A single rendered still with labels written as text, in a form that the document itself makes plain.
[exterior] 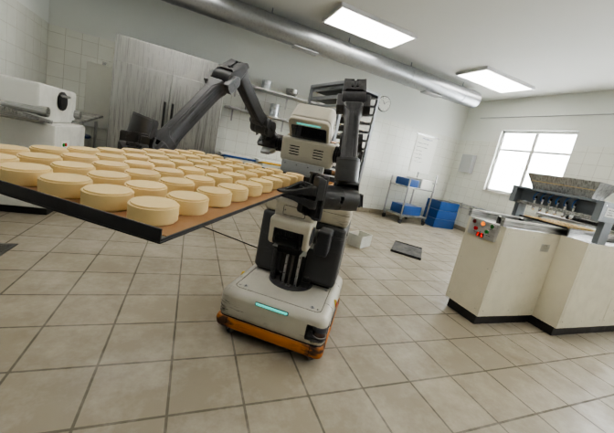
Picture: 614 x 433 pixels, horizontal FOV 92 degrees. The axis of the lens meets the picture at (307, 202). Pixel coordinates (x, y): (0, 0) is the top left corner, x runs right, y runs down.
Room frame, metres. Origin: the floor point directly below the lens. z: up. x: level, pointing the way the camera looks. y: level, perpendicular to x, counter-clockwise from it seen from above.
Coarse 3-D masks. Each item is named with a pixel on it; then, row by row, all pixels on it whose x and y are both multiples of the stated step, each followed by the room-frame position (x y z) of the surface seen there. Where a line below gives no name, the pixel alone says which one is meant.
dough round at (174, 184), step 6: (162, 180) 0.41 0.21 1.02; (168, 180) 0.42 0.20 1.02; (174, 180) 0.43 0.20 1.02; (180, 180) 0.43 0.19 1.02; (186, 180) 0.44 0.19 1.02; (168, 186) 0.41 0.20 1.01; (174, 186) 0.41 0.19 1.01; (180, 186) 0.41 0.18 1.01; (186, 186) 0.42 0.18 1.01; (192, 186) 0.43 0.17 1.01; (168, 192) 0.41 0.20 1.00
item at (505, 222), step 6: (504, 222) 2.21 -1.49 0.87; (510, 222) 2.23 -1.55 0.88; (516, 222) 2.26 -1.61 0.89; (522, 222) 2.28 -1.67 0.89; (528, 222) 2.32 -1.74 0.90; (522, 228) 2.29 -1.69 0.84; (528, 228) 2.32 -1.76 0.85; (534, 228) 2.34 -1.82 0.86; (540, 228) 2.37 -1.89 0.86; (546, 228) 2.40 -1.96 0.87; (552, 228) 2.43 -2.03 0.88; (558, 228) 2.46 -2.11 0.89; (564, 228) 2.49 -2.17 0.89; (558, 234) 2.47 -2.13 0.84; (564, 234) 2.50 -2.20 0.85
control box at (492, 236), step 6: (474, 216) 2.48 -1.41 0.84; (480, 222) 2.38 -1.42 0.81; (486, 222) 2.34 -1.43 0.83; (468, 228) 2.47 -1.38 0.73; (480, 228) 2.37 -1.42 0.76; (486, 228) 2.32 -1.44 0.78; (492, 228) 2.27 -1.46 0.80; (498, 228) 2.25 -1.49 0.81; (474, 234) 2.40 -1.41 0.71; (480, 234) 2.35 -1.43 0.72; (486, 234) 2.31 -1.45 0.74; (492, 234) 2.26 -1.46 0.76; (492, 240) 2.25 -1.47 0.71
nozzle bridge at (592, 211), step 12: (516, 192) 2.92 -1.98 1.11; (528, 192) 2.89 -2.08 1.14; (540, 192) 2.80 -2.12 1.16; (552, 192) 2.63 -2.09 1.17; (516, 204) 2.98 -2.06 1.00; (528, 204) 2.81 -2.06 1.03; (552, 204) 2.68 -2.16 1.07; (588, 204) 2.45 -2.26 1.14; (600, 204) 2.31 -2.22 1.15; (612, 204) 2.33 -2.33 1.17; (588, 216) 2.38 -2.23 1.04; (600, 216) 2.30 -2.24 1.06; (612, 216) 2.36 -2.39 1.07; (600, 228) 2.34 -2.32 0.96; (600, 240) 2.35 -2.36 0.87
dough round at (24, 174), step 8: (0, 168) 0.32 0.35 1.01; (8, 168) 0.32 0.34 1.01; (16, 168) 0.33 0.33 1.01; (24, 168) 0.33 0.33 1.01; (32, 168) 0.34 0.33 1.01; (40, 168) 0.35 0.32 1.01; (48, 168) 0.35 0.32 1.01; (0, 176) 0.32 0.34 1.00; (8, 176) 0.32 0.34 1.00; (16, 176) 0.32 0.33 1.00; (24, 176) 0.33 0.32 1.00; (32, 176) 0.33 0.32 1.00; (16, 184) 0.32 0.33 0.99; (24, 184) 0.33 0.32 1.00; (32, 184) 0.33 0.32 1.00
